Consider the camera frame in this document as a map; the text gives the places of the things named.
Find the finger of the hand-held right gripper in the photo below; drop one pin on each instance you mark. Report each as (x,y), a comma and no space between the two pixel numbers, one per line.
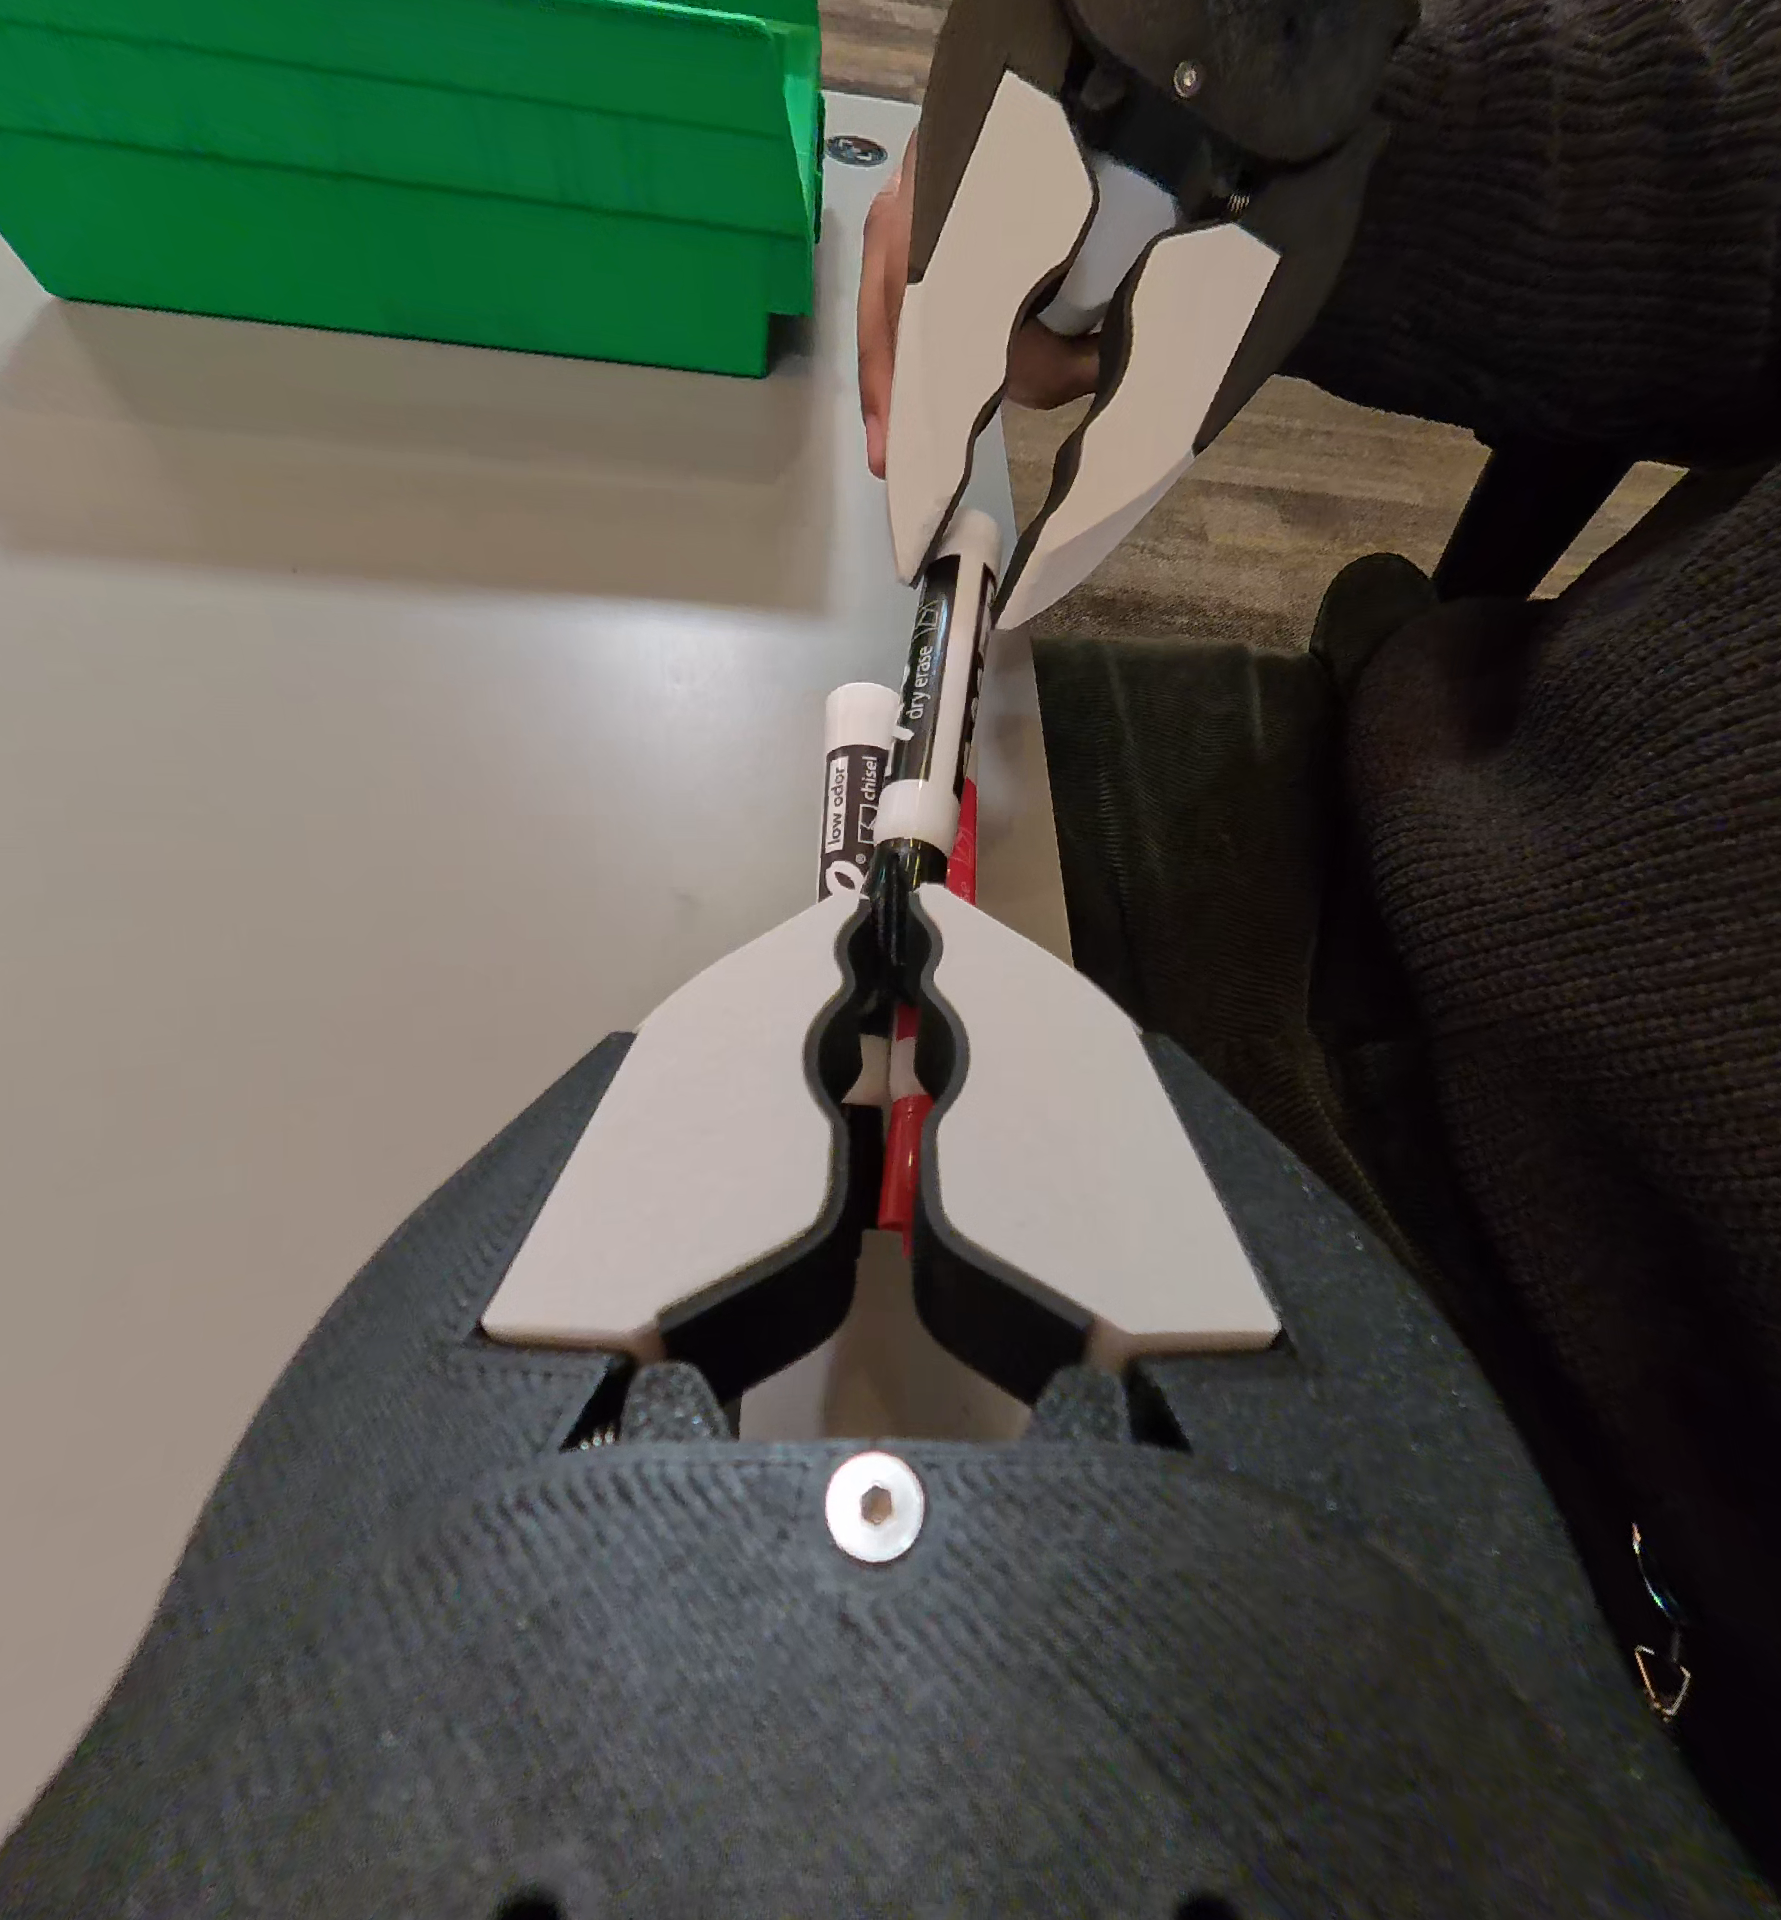
(1176,391)
(982,298)

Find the person's right hand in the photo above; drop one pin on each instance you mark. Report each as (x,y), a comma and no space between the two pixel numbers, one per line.
(877,330)

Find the green plastic bin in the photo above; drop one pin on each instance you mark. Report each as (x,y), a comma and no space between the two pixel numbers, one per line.
(380,181)

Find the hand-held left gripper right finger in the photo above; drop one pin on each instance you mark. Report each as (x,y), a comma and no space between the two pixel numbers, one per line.
(1099,1170)

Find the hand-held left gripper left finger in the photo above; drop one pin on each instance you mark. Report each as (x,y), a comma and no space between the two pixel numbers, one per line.
(682,1170)

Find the red dry erase marker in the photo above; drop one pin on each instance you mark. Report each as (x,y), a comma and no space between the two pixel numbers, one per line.
(907,1154)

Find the person's dark trouser leg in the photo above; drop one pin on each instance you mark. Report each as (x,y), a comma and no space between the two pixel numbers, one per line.
(1191,825)

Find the grey desk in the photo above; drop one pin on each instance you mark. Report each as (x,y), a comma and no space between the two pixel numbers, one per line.
(304,751)

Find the person's torso in black sweater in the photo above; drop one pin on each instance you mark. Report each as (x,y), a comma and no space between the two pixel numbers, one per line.
(1627,976)

